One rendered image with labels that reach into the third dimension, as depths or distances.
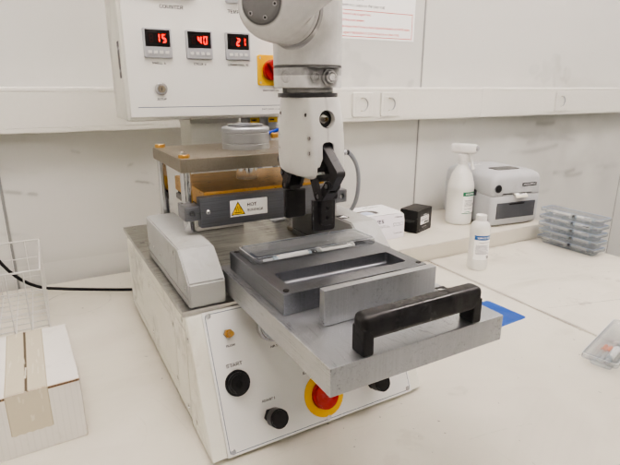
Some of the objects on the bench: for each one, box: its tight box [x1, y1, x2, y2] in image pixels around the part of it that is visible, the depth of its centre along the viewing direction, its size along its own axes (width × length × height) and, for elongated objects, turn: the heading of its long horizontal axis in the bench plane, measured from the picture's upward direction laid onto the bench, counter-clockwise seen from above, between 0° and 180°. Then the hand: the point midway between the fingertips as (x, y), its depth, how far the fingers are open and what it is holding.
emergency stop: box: [312, 384, 339, 410], centre depth 69 cm, size 2×4×4 cm, turn 119°
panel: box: [201, 305, 411, 459], centre depth 69 cm, size 2×30×19 cm, turn 119°
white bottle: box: [467, 213, 491, 270], centre depth 127 cm, size 5×5×14 cm
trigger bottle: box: [445, 143, 480, 225], centre depth 152 cm, size 9×8×25 cm
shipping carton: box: [0, 324, 88, 463], centre depth 70 cm, size 19×13×9 cm
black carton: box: [400, 203, 432, 233], centre depth 148 cm, size 6×9×7 cm
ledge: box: [387, 209, 543, 261], centre depth 150 cm, size 30×84×4 cm, turn 118°
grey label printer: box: [444, 161, 540, 226], centre depth 160 cm, size 25×20×17 cm
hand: (308, 212), depth 65 cm, fingers open, 7 cm apart
